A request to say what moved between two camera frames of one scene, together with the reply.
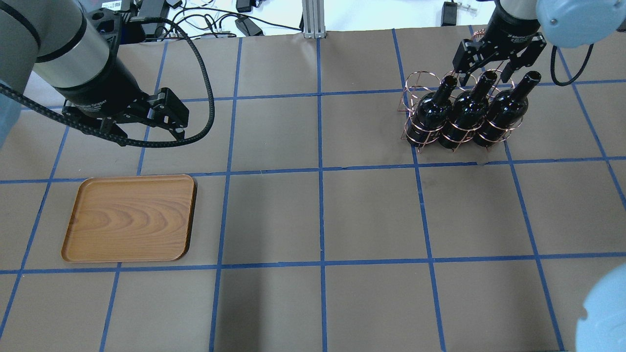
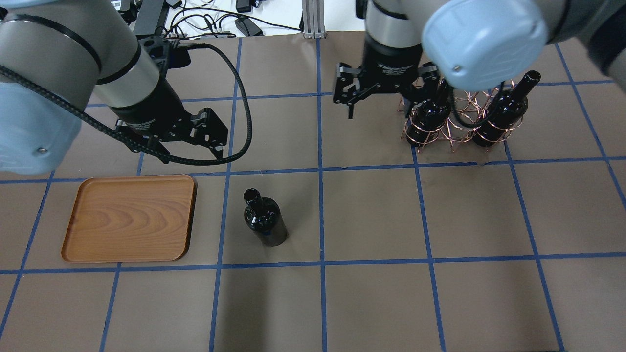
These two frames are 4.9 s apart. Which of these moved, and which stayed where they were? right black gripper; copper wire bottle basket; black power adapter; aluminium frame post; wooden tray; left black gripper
Moved: right black gripper; left black gripper
Stayed: wooden tray; black power adapter; copper wire bottle basket; aluminium frame post
